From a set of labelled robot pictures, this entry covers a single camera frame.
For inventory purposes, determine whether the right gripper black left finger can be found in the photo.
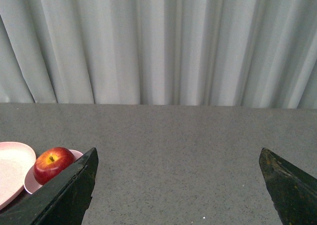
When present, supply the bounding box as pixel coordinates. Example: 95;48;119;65
0;148;99;225

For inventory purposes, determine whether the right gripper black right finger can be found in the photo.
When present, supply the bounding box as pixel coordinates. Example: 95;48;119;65
259;148;317;225

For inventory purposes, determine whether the red apple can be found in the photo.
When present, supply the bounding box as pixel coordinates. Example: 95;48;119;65
33;147;75;185

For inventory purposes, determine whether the pink bowl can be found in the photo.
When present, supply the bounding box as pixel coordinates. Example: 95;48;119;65
24;149;83;194

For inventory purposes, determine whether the pink plate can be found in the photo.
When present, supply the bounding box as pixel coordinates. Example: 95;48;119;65
0;142;36;209

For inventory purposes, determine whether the white curtain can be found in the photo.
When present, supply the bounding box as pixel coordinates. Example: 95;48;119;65
0;0;317;109

